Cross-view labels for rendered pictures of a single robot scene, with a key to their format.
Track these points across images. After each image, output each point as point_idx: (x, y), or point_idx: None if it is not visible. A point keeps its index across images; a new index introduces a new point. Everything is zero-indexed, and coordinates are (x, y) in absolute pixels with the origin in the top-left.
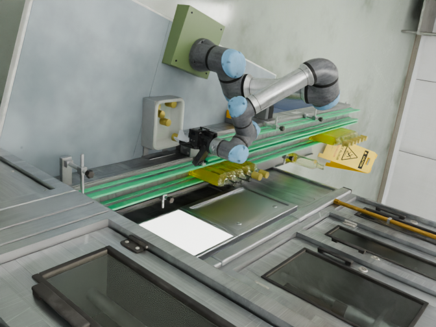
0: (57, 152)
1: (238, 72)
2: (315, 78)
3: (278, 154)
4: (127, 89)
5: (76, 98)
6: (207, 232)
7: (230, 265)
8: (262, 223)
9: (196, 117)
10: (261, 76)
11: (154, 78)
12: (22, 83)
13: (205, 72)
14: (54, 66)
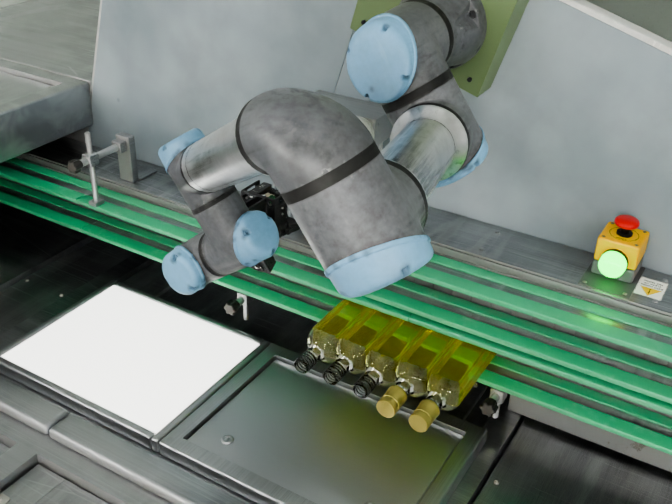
0: (164, 129)
1: (376, 88)
2: (243, 153)
3: None
4: (282, 61)
5: (187, 49)
6: (162, 393)
7: (53, 449)
8: (237, 480)
9: (483, 194)
10: None
11: (346, 55)
12: (112, 2)
13: (468, 76)
14: None
